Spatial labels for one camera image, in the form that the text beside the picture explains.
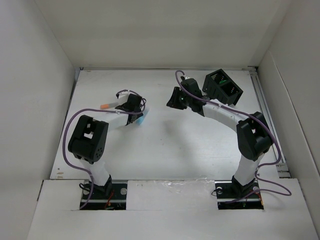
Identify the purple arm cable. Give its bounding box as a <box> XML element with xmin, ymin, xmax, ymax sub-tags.
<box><xmin>61</xmin><ymin>89</ymin><xmax>147</xmax><ymax>210</ymax></box>
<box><xmin>174</xmin><ymin>69</ymin><xmax>293</xmax><ymax>204</ymax></box>

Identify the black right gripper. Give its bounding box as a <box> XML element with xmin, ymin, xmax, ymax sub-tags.
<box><xmin>166</xmin><ymin>86</ymin><xmax>192</xmax><ymax>110</ymax></box>

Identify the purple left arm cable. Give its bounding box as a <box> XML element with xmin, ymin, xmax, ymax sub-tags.
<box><xmin>61</xmin><ymin>89</ymin><xmax>147</xmax><ymax>210</ymax></box>

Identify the black two-compartment organizer box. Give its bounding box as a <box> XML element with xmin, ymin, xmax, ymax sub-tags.
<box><xmin>202</xmin><ymin>69</ymin><xmax>243</xmax><ymax>105</ymax></box>

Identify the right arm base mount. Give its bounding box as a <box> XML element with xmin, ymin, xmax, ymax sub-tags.
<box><xmin>211</xmin><ymin>180</ymin><xmax>264</xmax><ymax>210</ymax></box>

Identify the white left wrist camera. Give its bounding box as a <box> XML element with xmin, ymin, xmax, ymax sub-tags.
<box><xmin>116</xmin><ymin>89</ymin><xmax>130</xmax><ymax>100</ymax></box>

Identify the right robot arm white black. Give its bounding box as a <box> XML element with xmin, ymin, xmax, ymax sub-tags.
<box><xmin>166</xmin><ymin>78</ymin><xmax>273</xmax><ymax>198</ymax></box>

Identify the peach cap translucent highlighter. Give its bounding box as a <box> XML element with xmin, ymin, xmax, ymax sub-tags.
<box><xmin>100</xmin><ymin>101</ymin><xmax>120</xmax><ymax>110</ymax></box>

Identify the aluminium rail right side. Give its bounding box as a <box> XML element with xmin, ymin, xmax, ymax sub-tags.
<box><xmin>249</xmin><ymin>67</ymin><xmax>291</xmax><ymax>179</ymax></box>

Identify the blue cap translucent highlighter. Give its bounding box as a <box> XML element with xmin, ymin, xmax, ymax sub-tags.
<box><xmin>136</xmin><ymin>107</ymin><xmax>150</xmax><ymax>125</ymax></box>

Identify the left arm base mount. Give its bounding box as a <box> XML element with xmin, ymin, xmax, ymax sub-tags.
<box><xmin>81</xmin><ymin>180</ymin><xmax>128</xmax><ymax>211</ymax></box>

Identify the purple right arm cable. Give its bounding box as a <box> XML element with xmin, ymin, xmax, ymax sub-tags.
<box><xmin>174</xmin><ymin>69</ymin><xmax>293</xmax><ymax>204</ymax></box>

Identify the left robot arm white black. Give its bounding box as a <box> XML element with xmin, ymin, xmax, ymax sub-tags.
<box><xmin>62</xmin><ymin>91</ymin><xmax>146</xmax><ymax>199</ymax></box>

